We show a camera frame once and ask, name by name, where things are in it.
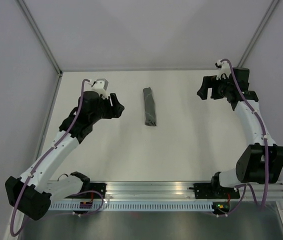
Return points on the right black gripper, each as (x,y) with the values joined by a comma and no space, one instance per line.
(210,82)

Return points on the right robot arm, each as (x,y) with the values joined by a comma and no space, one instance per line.
(262,160)

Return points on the aluminium frame post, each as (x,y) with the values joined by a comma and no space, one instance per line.
(38,34)
(258,31)

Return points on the grey cloth napkin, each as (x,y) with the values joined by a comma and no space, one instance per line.
(149,107)

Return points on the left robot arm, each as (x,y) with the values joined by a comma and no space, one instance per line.
(32,193)

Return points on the aluminium front rail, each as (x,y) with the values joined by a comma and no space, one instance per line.
(167,191)

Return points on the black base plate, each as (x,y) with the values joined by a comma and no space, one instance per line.
(93,186)
(207,191)

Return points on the white slotted cable duct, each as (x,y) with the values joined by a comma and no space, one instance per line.
(139,206)

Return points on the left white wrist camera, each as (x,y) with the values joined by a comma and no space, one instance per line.
(100,86)

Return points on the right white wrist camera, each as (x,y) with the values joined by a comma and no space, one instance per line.
(224,66)

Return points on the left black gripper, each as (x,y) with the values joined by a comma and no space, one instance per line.
(116,104)

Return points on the right aluminium frame post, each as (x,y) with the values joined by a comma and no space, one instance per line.
(258,31)

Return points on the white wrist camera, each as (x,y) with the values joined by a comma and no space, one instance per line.
(224,66)
(100,86)

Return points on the left aluminium frame post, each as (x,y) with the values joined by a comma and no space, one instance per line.
(38,34)

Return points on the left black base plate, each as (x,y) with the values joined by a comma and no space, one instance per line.
(93,186)

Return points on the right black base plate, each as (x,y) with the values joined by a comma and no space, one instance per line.
(207,191)

